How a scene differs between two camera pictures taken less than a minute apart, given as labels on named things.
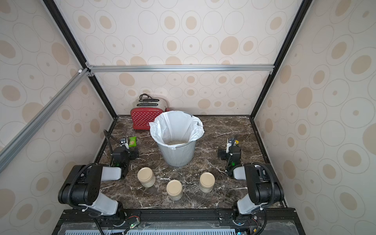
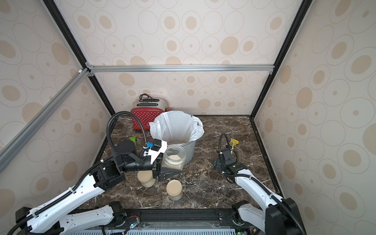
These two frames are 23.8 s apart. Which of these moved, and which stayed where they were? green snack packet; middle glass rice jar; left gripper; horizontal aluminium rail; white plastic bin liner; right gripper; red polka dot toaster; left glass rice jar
Moved: left gripper; right gripper
Stayed: horizontal aluminium rail; green snack packet; red polka dot toaster; middle glass rice jar; left glass rice jar; white plastic bin liner
